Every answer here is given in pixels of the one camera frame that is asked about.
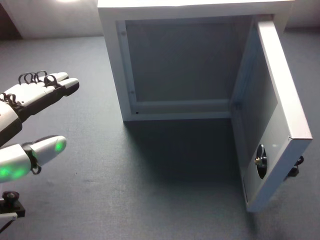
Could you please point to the white cabinet box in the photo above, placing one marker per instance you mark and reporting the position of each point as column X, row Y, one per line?
column 180, row 65

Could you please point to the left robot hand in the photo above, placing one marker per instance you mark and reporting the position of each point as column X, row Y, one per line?
column 32, row 97

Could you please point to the white cabinet door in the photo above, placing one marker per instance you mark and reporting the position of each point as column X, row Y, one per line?
column 280, row 82

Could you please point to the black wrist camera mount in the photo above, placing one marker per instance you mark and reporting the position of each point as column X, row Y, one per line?
column 11, row 206

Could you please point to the grey table cloth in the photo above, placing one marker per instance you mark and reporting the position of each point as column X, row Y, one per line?
column 100, row 175

